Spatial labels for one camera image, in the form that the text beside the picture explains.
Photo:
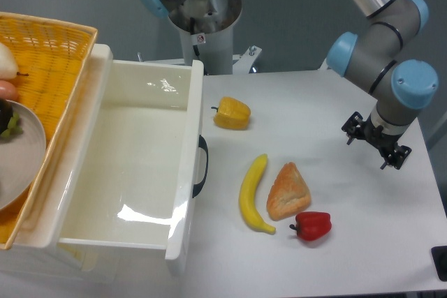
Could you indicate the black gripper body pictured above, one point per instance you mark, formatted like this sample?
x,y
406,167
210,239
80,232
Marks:
x,y
375,136

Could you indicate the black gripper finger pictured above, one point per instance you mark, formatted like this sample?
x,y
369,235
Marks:
x,y
394,155
353,127

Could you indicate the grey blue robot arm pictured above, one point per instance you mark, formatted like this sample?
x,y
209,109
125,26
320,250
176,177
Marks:
x,y
401,89

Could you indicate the red bell pepper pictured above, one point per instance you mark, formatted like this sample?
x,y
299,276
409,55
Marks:
x,y
311,225

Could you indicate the yellow bell pepper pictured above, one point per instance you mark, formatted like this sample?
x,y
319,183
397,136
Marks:
x,y
232,114

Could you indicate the triangular pastry bread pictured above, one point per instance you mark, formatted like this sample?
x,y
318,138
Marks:
x,y
289,194

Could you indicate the black object at table edge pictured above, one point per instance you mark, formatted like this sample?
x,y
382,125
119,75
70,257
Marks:
x,y
439,256

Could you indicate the yellow banana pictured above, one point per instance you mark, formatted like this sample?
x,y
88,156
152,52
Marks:
x,y
247,196

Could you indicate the white open drawer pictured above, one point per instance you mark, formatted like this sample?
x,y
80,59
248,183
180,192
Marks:
x,y
134,189

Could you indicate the yellow woven basket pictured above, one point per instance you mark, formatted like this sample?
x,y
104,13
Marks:
x,y
54,53

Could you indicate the grey plate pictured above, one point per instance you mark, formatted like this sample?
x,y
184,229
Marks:
x,y
21,155

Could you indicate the pink peach fruit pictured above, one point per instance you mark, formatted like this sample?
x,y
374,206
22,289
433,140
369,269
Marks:
x,y
8,91

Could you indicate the white pear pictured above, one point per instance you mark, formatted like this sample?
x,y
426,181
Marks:
x,y
9,68

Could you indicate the black drawer handle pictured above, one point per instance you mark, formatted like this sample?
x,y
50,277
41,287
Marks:
x,y
203,166

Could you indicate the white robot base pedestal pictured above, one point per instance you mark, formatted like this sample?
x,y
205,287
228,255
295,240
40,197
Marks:
x,y
205,30

